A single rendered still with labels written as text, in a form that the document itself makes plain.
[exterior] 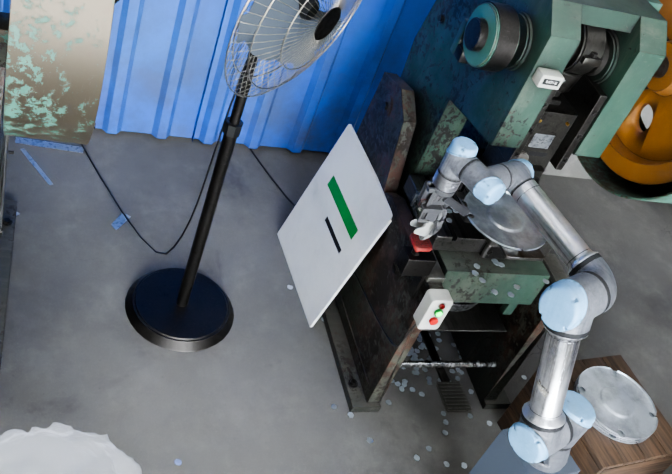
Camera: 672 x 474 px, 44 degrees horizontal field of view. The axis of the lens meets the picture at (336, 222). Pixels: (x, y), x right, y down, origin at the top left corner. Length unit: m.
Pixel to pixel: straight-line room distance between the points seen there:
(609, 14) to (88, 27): 1.41
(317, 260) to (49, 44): 1.72
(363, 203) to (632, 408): 1.15
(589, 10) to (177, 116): 1.94
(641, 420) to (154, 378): 1.62
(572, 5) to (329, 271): 1.33
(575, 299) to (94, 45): 1.23
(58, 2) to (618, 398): 2.17
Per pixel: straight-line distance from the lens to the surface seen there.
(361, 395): 2.97
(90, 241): 3.21
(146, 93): 3.60
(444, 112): 2.71
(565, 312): 2.08
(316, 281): 3.13
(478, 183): 2.20
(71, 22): 1.66
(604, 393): 2.98
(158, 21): 3.42
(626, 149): 2.83
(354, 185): 3.02
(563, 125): 2.57
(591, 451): 2.84
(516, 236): 2.65
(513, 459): 2.54
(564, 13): 2.32
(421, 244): 2.46
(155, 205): 3.41
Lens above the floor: 2.26
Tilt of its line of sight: 39 degrees down
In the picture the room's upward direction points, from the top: 23 degrees clockwise
